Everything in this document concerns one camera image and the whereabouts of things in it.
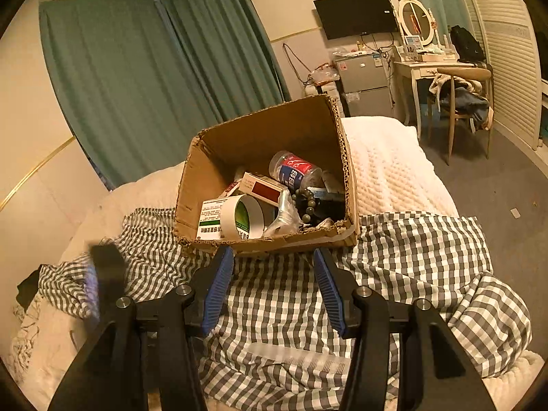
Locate green white medicine box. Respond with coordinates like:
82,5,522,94
196,199,235,241

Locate black flat television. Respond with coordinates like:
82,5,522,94
313,0,400,40

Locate clothes on chair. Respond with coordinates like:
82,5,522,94
429,73,494,132

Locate red white medicine box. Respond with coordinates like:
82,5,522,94
223,172,289,203

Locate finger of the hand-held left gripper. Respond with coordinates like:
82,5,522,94
83,243,130,323

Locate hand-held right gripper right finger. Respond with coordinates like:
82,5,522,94
312,247,497,411

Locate white oval vanity mirror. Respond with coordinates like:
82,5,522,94
397,0,436,49

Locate dark-edged printed medicine packet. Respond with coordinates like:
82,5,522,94
306,186,346,206

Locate grey white checked blanket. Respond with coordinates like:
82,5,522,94
38,207,532,411

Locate wide teal curtain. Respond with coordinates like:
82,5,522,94
38,0,224,190

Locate wall cables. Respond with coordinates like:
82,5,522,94
282,42,318,87

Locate dark cloth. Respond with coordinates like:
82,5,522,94
16,264,44,310

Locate wooden chair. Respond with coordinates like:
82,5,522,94
427,63,496,166

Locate crumpled clear plastic wrap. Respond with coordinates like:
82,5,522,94
261,190,305,237

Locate clear plastic bottle blue label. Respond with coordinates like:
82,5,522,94
268,150,325,194

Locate brown cardboard box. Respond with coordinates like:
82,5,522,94
173,94,359,258

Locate white tape roll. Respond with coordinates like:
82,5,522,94
220,194,267,241

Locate white louvred wardrobe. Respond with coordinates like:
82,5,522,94
453,0,548,151

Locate green bead bracelet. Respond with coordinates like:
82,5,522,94
291,185,331,226

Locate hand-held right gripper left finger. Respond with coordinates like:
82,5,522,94
47,246,235,411

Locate silver mini fridge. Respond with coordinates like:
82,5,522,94
333,53,395,117

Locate black backpack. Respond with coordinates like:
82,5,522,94
449,24,487,63

